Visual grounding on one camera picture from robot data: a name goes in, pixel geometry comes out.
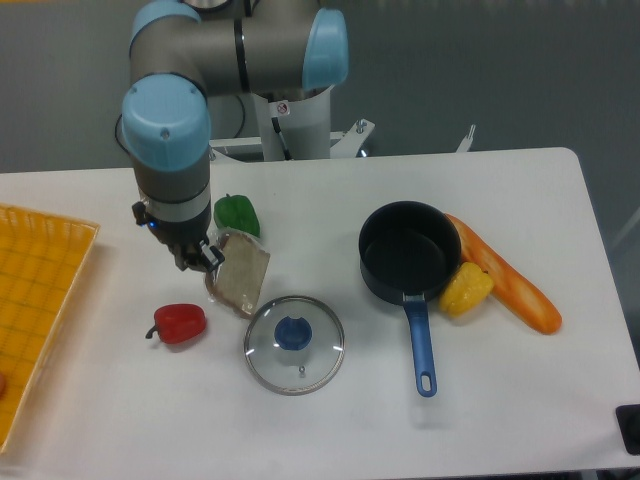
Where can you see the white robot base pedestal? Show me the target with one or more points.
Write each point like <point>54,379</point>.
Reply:
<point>334,122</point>

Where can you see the dark saucepan blue handle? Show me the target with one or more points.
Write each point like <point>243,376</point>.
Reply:
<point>409,251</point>

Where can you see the red bell pepper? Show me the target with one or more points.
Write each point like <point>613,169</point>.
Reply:
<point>177,323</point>

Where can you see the black device at table corner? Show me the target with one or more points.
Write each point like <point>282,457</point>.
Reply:
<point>628,417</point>

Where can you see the green bell pepper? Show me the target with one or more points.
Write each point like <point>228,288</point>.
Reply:
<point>237,212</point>

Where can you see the orange plastic basket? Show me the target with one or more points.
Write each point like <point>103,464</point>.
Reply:
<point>42,256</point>

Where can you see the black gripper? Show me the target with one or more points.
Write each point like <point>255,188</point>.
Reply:
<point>180,235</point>

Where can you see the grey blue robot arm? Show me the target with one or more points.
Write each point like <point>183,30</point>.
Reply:
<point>289,54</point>

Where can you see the orange baguette bread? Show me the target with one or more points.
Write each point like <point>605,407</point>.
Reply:
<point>511,288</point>

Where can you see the glass pot lid blue knob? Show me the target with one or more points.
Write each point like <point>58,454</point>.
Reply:
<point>294,345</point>

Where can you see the yellow bell pepper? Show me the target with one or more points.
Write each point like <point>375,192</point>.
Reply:
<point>466,290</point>

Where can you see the slice of toast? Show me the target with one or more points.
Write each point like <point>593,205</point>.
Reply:
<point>237,282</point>

